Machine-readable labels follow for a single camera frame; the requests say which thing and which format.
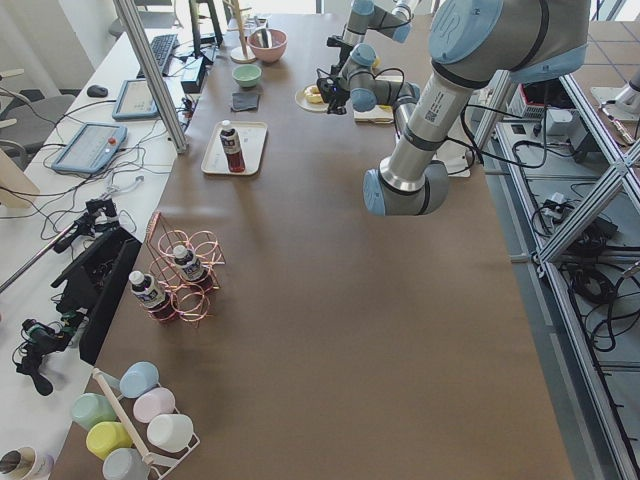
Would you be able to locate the green cup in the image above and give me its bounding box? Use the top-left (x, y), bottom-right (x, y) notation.
top-left (71, 393), bottom-right (117, 431)

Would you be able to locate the blue teach pendant near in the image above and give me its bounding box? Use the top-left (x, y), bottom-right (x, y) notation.
top-left (51, 122), bottom-right (128, 175)

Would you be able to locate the white cup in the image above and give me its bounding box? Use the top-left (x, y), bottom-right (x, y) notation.
top-left (147, 414), bottom-right (194, 453)

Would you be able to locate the pink bowl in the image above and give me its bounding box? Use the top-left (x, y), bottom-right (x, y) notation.
top-left (248, 28), bottom-right (288, 63)

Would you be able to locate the cream rabbit tray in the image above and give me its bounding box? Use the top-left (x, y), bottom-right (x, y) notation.
top-left (201, 121), bottom-right (268, 176)

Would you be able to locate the aluminium frame post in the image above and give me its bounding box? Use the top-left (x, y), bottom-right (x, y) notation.
top-left (114, 0), bottom-right (188, 154)

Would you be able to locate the wooden mug tree stand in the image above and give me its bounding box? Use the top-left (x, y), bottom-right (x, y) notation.
top-left (223, 0), bottom-right (256, 64)

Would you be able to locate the glazed ring donut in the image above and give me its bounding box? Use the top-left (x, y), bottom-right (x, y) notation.
top-left (304, 85), bottom-right (324, 104)

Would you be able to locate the black computer mouse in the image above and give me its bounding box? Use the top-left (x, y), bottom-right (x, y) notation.
top-left (86, 85), bottom-right (109, 98)

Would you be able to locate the grey folded cloth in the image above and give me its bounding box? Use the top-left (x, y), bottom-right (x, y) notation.
top-left (230, 92), bottom-right (260, 112)

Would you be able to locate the grey cup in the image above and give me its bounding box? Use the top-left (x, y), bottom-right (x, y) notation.
top-left (102, 448), bottom-right (150, 480)

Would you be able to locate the mint green bowl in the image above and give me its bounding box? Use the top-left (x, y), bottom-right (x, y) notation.
top-left (232, 64), bottom-right (262, 88)

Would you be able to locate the black keyboard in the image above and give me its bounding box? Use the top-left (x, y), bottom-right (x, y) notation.
top-left (149, 34), bottom-right (178, 77)

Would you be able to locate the wooden cutting board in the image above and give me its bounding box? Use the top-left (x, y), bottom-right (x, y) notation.
top-left (353, 105), bottom-right (394, 124)

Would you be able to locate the copper wire bottle rack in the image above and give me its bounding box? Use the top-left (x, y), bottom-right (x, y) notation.
top-left (144, 211), bottom-right (226, 326)

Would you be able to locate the blue teach pendant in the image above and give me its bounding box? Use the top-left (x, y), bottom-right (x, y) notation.
top-left (51, 122), bottom-right (128, 175)
top-left (112, 79), bottom-right (159, 121)

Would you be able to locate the bottle in rack upper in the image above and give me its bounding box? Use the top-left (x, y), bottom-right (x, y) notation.
top-left (172, 244), bottom-right (206, 282)

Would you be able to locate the metal ice scoop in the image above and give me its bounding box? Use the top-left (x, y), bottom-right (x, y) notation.
top-left (254, 27), bottom-right (272, 49)

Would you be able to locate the yellow cup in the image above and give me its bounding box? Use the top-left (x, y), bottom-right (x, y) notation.
top-left (85, 421), bottom-right (133, 460)

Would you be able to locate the paper cup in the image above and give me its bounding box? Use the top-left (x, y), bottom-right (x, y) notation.
top-left (1, 447), bottom-right (54, 480)

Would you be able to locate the bottle in rack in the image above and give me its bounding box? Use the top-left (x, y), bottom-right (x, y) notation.
top-left (129, 270), bottom-right (176, 322)
top-left (172, 244), bottom-right (206, 282)

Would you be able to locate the white round plate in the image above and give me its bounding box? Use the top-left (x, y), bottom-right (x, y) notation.
top-left (295, 87), bottom-right (328, 113)

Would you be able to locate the pink cup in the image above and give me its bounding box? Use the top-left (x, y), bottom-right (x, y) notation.
top-left (133, 387), bottom-right (176, 424)

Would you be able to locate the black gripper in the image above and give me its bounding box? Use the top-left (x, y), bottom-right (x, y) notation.
top-left (316, 77), bottom-right (350, 115)
top-left (327, 35), bottom-right (356, 75)

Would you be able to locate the blue cup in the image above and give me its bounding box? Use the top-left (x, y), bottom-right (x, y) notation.
top-left (119, 361), bottom-right (159, 399)

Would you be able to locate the white wire cup rack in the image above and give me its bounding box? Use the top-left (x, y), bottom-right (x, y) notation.
top-left (91, 367), bottom-right (201, 479)

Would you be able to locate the bottle in rack lower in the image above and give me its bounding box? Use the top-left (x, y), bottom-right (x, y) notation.
top-left (129, 270), bottom-right (176, 322)

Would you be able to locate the dark tea bottle on tray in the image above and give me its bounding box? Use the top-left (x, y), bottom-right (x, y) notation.
top-left (219, 120), bottom-right (246, 173)

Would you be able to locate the blue teach pendant far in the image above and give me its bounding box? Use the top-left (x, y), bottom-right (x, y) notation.
top-left (112, 79), bottom-right (159, 121)

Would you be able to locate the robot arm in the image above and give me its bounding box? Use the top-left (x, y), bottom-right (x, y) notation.
top-left (317, 0), bottom-right (590, 216)
top-left (326, 0), bottom-right (421, 75)

